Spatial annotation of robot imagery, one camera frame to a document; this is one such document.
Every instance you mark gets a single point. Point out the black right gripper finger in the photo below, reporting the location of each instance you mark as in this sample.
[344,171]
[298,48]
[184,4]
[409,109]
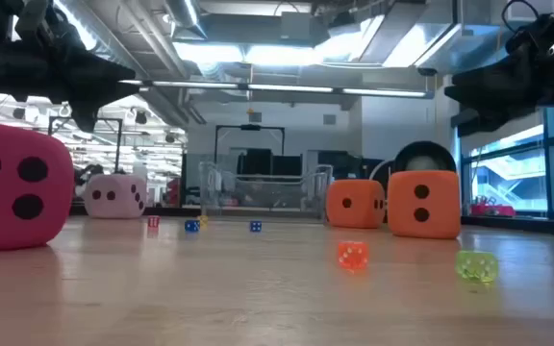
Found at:
[493,86]

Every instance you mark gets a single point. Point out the long ceiling strip light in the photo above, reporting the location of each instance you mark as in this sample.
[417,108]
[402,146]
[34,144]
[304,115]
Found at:
[286,88]

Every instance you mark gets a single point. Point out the small red translucent die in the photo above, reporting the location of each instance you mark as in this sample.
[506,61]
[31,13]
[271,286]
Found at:
[153,222]

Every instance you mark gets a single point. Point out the light pink foam die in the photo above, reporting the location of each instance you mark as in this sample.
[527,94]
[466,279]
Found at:
[116,207]

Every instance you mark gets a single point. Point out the small green translucent die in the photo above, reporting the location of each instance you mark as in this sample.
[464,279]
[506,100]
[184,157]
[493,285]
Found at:
[477,266]

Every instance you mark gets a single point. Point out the white round desk fan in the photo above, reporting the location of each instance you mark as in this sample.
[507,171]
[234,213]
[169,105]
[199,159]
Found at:
[423,161]

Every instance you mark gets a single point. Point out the small yellow translucent die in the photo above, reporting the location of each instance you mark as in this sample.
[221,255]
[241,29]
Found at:
[204,219]

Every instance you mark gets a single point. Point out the black equipment cabinet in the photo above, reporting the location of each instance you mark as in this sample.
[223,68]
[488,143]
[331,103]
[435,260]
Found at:
[349,165]

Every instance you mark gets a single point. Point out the small orange translucent die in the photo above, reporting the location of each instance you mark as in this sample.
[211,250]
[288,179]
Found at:
[353,255]

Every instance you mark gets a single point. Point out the black monitor screens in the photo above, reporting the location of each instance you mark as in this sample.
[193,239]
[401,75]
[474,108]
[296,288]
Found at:
[258,161]

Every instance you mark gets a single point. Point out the red object on windowsill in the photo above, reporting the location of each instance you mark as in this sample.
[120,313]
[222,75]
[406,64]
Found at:
[493,210]

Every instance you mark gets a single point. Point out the clear plastic bin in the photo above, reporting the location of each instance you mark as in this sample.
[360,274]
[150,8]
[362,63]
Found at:
[267,192]

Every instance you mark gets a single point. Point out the dark window frame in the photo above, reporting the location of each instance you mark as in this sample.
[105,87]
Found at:
[552,168]

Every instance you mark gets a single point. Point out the ceiling dome camera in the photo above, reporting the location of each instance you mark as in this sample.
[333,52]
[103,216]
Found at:
[426,71]

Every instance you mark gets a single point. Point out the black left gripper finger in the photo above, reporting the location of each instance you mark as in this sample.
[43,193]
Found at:
[99,77]
[86,117]

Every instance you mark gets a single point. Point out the red foam die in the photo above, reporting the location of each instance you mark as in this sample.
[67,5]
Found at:
[56,216]

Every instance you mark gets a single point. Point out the orange foam die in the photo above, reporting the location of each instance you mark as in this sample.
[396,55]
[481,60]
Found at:
[443,211]
[356,218]

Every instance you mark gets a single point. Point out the small blue translucent die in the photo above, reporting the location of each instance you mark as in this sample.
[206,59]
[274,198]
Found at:
[255,227]
[192,226]

